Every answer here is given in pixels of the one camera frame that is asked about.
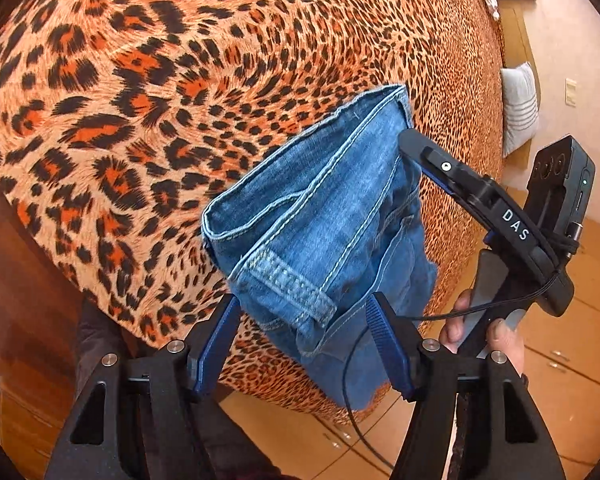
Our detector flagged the blue denim pants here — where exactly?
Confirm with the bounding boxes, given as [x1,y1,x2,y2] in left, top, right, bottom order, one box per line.
[201,84,439,413]

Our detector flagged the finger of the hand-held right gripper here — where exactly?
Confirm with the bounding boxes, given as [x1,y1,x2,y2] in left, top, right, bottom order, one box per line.
[398,128,492,212]

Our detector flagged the dark wooden bed frame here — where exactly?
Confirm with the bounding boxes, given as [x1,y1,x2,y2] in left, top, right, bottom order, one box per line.
[0,145,148,466]

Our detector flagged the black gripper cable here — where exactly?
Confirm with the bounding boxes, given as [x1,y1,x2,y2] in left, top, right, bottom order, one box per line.
[342,220,582,469]

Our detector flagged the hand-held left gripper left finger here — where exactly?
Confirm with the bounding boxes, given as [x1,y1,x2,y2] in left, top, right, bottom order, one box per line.
[45,294,242,480]

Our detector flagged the person's right hand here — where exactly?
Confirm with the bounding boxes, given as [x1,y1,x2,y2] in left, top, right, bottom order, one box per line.
[439,289,527,377]

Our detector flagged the light wooden wardrobe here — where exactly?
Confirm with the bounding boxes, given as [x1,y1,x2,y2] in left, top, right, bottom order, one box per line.
[219,185,600,480]

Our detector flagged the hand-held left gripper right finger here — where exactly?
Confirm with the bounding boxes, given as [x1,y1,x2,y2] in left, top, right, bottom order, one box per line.
[365,292,567,480]

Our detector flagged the light striped pillow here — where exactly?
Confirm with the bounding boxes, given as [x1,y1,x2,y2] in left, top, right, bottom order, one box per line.
[501,62,540,157]

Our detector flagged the leopard print blanket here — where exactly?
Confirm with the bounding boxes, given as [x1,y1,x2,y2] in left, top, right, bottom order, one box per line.
[0,0,507,427]

